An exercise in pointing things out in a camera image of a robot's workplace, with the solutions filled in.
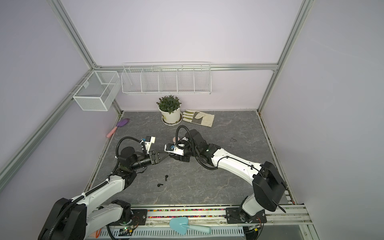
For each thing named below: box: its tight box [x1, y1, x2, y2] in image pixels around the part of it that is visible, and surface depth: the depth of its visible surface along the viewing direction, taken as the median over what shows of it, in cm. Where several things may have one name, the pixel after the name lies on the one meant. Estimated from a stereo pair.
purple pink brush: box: [106, 118, 130, 138], surface depth 114 cm
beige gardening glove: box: [182, 109, 215, 128], surface depth 118 cm
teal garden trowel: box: [169, 217, 212, 235], surface depth 72 cm
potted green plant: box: [156, 95, 183, 126], surface depth 106 cm
